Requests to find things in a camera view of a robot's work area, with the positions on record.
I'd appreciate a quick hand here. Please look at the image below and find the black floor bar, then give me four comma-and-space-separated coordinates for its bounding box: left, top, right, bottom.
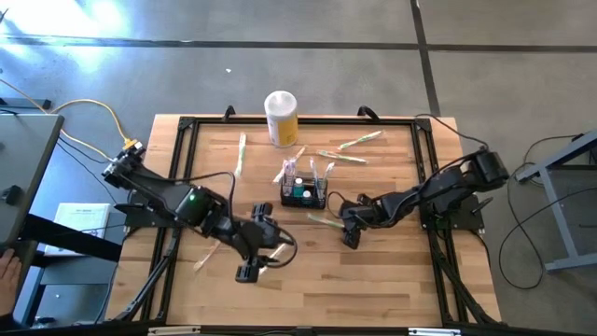
0, 96, 52, 111

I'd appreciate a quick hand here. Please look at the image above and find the yellow wipes canister white lid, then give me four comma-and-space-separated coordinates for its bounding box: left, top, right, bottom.
263, 90, 299, 149

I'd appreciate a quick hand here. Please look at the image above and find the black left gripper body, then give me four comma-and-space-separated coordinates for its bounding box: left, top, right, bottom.
235, 203, 285, 284

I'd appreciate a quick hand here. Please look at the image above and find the small black device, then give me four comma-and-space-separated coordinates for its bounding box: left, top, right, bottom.
0, 186, 22, 207

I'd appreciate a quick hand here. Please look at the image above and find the black support beam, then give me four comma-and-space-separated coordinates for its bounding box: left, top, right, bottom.
18, 214, 123, 263

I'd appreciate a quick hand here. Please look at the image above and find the blue toothbrush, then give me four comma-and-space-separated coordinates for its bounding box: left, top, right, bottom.
309, 157, 321, 197

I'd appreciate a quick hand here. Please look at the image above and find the silver aluminium extrusion post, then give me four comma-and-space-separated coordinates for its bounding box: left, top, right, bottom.
147, 326, 201, 336
408, 328, 463, 336

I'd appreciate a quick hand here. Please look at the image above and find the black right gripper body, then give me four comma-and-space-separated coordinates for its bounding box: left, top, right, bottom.
339, 195, 382, 250

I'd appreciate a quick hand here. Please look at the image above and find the orange toothbrush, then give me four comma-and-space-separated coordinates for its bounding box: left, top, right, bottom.
192, 239, 223, 273

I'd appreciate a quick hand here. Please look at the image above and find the black aluminium table frame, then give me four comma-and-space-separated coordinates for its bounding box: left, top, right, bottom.
110, 115, 504, 328

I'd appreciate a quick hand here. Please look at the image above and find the grey side table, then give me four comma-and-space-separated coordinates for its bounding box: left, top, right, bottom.
0, 114, 65, 248

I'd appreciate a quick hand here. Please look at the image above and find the blue-grey metal stand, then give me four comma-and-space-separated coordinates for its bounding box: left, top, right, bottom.
515, 129, 597, 274

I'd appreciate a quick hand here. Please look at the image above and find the person's hand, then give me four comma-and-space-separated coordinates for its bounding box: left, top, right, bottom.
0, 260, 23, 318

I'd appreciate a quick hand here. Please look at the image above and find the white booklet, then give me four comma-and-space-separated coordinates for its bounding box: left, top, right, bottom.
44, 203, 112, 258

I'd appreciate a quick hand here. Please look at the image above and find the yellow extension cord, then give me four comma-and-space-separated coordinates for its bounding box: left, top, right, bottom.
0, 77, 145, 153
58, 128, 113, 163

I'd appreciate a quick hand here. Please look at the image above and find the black wire toothbrush caddy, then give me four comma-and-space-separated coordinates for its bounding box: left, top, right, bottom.
279, 178, 329, 210

